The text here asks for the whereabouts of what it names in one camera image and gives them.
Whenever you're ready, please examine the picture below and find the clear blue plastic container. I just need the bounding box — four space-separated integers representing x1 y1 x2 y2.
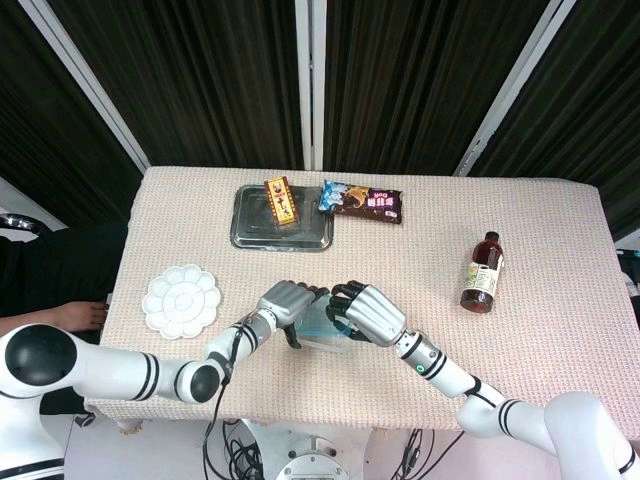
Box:
298 295 359 341

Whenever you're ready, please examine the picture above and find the black floor cable bundle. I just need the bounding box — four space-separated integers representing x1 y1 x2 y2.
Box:
394 428 436 480
203 422 266 480

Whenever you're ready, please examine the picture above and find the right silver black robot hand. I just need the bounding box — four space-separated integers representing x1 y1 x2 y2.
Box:
325 280 406 347

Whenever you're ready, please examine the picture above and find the grey equipment piece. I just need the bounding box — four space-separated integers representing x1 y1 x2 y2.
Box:
614 247 640 296

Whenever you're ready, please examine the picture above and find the clear blue-rimmed plastic container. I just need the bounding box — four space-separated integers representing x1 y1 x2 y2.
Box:
299 327 357 354

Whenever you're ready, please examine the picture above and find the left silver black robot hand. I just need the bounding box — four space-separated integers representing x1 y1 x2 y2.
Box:
257 279 330 350

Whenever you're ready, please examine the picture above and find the stainless steel tray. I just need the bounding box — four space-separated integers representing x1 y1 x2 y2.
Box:
229 184 335 253

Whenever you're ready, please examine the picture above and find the yellow red carton box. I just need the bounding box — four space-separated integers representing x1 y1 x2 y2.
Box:
263 175 300 227

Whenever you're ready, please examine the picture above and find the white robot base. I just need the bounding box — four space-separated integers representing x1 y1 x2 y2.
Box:
239 418 371 480

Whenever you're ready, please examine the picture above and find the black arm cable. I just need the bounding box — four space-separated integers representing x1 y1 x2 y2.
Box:
202 322 251 480

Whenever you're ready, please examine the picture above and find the brown drink bottle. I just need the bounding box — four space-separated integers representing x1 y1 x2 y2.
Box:
459 230 505 315

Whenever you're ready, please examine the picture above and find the pink waffle tablecloth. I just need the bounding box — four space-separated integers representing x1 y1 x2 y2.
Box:
82 166 640 436

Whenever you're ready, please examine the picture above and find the black garment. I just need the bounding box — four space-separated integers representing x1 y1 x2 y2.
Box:
0 222 129 416

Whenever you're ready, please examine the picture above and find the black curtain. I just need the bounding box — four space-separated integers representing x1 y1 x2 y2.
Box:
0 0 640 241

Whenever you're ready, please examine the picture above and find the white frame post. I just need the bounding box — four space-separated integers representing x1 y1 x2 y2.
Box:
453 0 576 176
19 0 150 171
294 0 327 170

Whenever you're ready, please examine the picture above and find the person forearm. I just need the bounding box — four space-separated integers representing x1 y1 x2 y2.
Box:
0 299 109 334

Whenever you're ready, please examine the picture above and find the white flower shaped palette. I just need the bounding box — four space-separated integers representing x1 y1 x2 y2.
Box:
142 265 222 340

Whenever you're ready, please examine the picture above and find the brown blue snack packet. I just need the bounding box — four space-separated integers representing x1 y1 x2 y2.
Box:
318 179 404 226

